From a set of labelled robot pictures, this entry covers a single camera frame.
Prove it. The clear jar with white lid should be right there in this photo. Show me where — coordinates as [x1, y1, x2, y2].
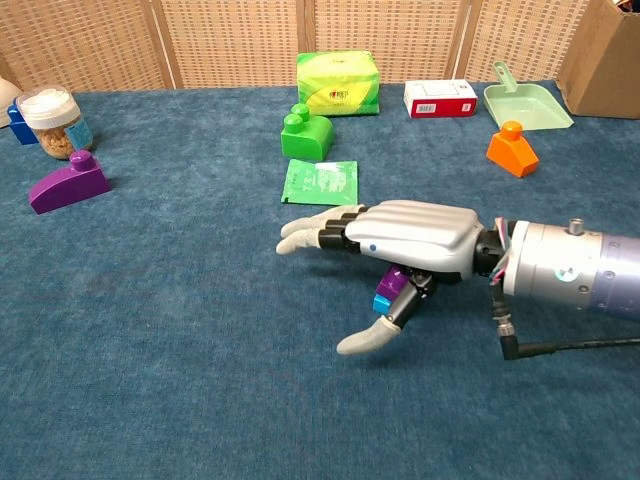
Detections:
[15, 85, 95, 161]

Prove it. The green sachet packet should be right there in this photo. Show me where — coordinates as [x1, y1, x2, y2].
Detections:
[280, 159, 360, 208]

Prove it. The mint green dustpan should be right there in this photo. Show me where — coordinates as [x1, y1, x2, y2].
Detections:
[482, 60, 574, 132]

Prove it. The blue and white object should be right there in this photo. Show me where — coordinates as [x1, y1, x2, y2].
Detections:
[6, 98, 40, 147]

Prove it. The woven wooden folding screen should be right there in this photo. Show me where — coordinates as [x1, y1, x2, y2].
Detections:
[0, 0, 601, 94]

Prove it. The green rounded two-stud brick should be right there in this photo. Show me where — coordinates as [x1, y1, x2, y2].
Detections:
[279, 103, 335, 161]

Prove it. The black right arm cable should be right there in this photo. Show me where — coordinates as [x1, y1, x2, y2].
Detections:
[489, 284, 640, 361]

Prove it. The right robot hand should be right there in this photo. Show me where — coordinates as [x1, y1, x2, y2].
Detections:
[275, 200, 486, 356]

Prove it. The red and white box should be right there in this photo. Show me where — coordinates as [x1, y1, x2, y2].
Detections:
[403, 78, 479, 120]

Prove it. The blue table cloth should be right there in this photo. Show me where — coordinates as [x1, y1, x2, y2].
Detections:
[0, 79, 640, 480]

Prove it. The small purple two-stud brick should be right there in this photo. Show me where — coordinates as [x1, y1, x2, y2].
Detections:
[375, 264, 407, 301]

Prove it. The green yellow tissue pack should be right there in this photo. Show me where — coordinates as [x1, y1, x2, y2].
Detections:
[295, 50, 381, 118]

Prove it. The brown cardboard box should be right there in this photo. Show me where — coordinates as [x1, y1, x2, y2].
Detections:
[557, 0, 640, 120]

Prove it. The purple sloped one-stud brick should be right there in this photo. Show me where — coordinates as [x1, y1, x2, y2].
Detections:
[28, 149, 112, 215]

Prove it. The orange sloped one-stud brick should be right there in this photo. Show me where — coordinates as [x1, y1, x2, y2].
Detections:
[485, 120, 540, 179]

